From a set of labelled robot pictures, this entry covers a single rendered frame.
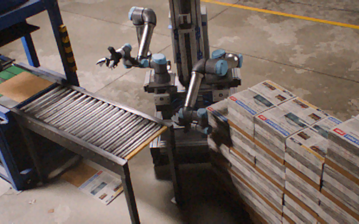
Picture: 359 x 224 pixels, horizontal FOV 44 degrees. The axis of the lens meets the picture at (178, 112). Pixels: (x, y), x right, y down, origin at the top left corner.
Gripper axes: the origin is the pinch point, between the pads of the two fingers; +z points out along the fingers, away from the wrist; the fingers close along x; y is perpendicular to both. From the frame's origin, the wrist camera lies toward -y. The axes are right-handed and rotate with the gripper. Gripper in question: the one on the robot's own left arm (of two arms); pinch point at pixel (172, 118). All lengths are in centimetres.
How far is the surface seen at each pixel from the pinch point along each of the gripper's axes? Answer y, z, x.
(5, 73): 4, 188, 28
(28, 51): 14, 188, -3
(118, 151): 3, 6, 54
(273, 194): -25, -92, 9
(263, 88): 30, -61, -31
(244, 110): 29, -64, -1
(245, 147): -3, -64, -2
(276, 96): 29, -74, -26
